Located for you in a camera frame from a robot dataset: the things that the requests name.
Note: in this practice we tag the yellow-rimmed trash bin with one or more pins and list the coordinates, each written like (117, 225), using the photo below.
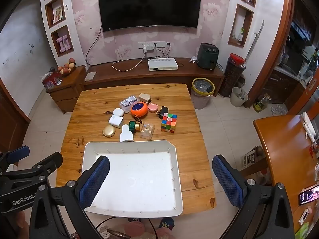
(200, 99)

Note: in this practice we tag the gold round compact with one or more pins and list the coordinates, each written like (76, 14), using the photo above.
(109, 131)

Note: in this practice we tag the white round case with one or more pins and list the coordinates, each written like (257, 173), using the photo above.
(118, 112)

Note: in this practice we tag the long wooden television cabinet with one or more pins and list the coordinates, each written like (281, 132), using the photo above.
(129, 79)

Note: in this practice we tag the dark green air fryer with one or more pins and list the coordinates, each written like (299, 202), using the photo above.
(206, 56)

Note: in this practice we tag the tall dark red-lidded cylinder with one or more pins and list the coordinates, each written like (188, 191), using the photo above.
(230, 79)

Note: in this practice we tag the fruit ornament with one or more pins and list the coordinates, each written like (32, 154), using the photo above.
(66, 69)

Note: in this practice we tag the small plant bottle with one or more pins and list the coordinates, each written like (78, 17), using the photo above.
(241, 34)

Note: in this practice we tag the printed cardboard box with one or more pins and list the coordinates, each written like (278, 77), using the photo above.
(249, 159)

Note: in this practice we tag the white tissue holder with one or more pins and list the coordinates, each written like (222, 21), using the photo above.
(308, 127)

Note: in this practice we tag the beige wedge sponge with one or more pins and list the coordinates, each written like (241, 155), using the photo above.
(144, 97)

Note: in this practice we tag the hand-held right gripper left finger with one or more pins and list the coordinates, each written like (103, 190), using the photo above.
(96, 179)

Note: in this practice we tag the orange wooden side table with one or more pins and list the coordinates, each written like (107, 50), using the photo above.
(281, 149)

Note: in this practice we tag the green bottle with gold cap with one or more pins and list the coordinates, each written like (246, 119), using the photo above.
(132, 126)

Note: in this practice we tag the orange round reel with carabiner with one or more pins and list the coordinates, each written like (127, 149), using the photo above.
(143, 110)

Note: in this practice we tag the black wall television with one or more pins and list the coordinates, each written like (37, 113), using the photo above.
(149, 5)

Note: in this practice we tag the smartphone with lit screen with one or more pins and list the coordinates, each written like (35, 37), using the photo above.
(309, 196)

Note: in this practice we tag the white bottle-shaped piece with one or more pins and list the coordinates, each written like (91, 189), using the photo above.
(126, 134)

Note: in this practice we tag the white plastic tray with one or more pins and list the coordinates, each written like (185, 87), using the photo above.
(139, 169)

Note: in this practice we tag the small clear sticker box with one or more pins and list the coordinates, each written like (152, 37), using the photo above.
(147, 131)

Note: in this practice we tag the black power adapter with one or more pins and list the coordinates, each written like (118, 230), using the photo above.
(163, 111)

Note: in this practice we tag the picture card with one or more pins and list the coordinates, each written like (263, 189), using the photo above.
(57, 13)

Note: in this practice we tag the clear labelled plastic box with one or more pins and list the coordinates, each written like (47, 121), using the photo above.
(127, 102)

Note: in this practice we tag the oil bottle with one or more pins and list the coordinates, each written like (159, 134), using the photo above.
(260, 104)

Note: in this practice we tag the curved sword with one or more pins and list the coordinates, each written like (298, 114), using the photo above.
(256, 36)

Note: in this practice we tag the brown wooden door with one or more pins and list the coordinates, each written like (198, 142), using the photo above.
(12, 124)

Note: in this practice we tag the wooden side cabinet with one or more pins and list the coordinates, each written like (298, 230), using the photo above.
(67, 92)

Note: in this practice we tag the colourful puzzle cube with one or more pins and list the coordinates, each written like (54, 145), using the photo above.
(169, 123)

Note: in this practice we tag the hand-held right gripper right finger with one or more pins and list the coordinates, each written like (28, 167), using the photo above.
(228, 179)

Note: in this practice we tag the red tissue box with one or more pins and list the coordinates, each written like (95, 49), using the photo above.
(49, 82)

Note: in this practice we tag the pink dumbbell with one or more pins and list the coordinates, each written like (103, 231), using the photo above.
(60, 44)
(67, 42)

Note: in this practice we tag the grey flat pad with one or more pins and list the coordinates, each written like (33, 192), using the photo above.
(90, 76)

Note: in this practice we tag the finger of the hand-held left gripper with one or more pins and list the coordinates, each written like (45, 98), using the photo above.
(49, 161)
(17, 153)

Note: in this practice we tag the pink round compact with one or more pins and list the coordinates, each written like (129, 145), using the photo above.
(152, 108)

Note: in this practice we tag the white power adapter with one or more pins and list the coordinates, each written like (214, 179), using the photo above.
(115, 120)

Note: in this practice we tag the small white figure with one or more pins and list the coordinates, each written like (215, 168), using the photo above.
(193, 59)

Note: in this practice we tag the white wall socket strip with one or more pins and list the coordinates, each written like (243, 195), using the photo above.
(159, 44)

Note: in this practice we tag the white set-top box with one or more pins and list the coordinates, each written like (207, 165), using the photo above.
(163, 64)

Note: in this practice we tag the white wall switch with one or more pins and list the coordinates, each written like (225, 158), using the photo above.
(5, 61)

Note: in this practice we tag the white bucket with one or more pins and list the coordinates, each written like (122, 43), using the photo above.
(235, 99)

